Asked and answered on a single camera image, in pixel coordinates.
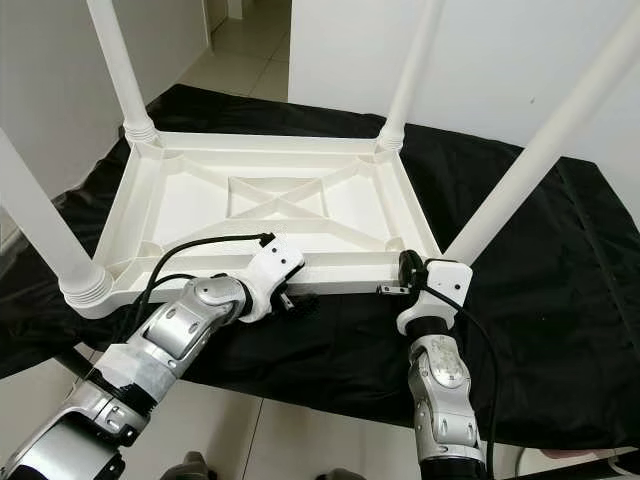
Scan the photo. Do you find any white plastic table top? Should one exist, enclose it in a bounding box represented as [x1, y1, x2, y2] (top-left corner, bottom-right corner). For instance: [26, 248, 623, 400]
[65, 130, 447, 320]

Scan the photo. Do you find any black cloth table cover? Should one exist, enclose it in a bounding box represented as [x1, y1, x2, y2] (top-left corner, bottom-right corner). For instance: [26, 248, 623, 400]
[0, 85, 640, 453]

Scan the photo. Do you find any grey robot left leg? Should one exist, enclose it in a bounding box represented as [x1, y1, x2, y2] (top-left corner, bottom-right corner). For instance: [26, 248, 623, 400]
[180, 458, 213, 480]

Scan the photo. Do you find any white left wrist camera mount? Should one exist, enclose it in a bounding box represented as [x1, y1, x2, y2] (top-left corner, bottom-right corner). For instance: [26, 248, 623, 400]
[240, 238, 307, 322]

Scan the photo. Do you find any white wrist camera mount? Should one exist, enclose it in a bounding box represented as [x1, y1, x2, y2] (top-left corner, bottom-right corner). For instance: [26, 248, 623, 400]
[240, 238, 307, 322]
[397, 260, 474, 337]

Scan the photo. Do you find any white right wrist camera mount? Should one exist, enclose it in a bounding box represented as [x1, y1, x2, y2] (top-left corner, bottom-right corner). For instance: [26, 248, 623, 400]
[397, 260, 474, 337]

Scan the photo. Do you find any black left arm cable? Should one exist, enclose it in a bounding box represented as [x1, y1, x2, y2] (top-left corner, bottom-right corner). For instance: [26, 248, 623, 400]
[145, 233, 277, 312]

